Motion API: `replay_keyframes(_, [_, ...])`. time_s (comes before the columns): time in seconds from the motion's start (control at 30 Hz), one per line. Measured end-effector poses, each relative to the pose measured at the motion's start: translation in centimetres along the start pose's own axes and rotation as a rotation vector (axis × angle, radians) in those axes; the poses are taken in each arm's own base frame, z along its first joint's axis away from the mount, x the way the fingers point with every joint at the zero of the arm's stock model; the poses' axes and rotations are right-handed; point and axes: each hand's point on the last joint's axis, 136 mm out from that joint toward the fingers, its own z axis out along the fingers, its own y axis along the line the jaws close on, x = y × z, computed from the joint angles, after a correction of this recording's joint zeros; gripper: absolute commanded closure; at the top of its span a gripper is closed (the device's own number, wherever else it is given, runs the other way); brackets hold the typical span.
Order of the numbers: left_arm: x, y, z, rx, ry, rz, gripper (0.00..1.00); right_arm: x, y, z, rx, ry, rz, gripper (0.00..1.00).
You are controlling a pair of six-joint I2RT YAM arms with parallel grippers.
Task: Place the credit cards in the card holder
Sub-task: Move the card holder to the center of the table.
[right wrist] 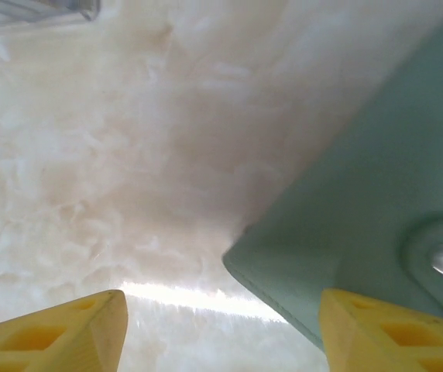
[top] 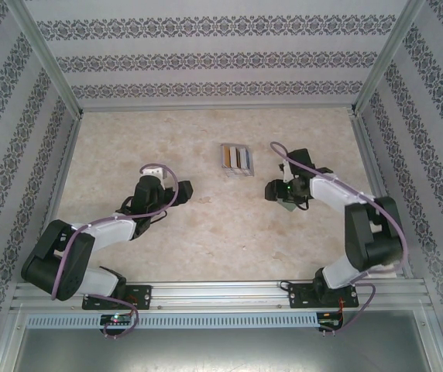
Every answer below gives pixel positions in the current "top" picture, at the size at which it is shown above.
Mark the clear acrylic card stand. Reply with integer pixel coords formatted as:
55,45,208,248
218,143,255,179

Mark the grey metal sheet panel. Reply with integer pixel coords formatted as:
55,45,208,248
12,327,443,372

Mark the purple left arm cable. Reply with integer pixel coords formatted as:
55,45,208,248
50,163,179,341

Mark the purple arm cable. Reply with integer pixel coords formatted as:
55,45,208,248
270,141,407,335
50,163,179,341

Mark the aluminium side rail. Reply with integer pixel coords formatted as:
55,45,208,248
351,115,416,279
26,115,85,283

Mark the aluminium back rail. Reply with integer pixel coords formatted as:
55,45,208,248
78,102,356,113

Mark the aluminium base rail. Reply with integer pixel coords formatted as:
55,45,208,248
10,279,434,311

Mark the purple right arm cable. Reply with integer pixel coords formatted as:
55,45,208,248
270,141,407,335

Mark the grey slotted cable duct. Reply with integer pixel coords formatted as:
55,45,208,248
26,312,319,329

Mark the aluminium frame post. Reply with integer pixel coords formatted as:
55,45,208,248
4,0,85,118
349,0,427,116

